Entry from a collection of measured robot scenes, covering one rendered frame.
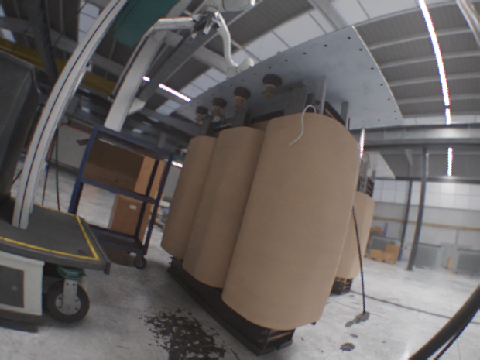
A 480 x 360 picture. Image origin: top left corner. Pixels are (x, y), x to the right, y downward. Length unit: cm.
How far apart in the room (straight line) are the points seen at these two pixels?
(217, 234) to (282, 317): 54
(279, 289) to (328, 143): 59
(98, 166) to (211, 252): 98
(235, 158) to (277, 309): 77
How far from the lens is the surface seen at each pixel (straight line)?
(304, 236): 84
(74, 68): 95
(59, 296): 95
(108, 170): 166
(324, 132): 93
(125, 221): 234
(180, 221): 156
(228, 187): 117
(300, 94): 109
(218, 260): 118
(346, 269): 255
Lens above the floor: 60
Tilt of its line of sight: 9 degrees up
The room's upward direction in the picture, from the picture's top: 15 degrees clockwise
